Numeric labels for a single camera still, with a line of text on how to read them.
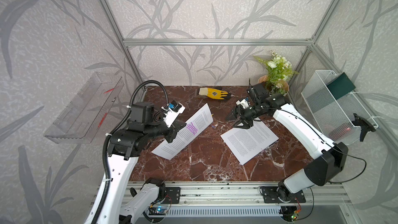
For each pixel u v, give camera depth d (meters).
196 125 0.71
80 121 0.67
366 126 0.54
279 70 0.89
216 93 1.15
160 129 0.52
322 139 0.44
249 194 0.75
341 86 0.71
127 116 0.46
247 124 0.66
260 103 0.56
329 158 0.41
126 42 0.94
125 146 0.40
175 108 0.52
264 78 1.05
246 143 0.91
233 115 0.65
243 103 0.73
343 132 0.62
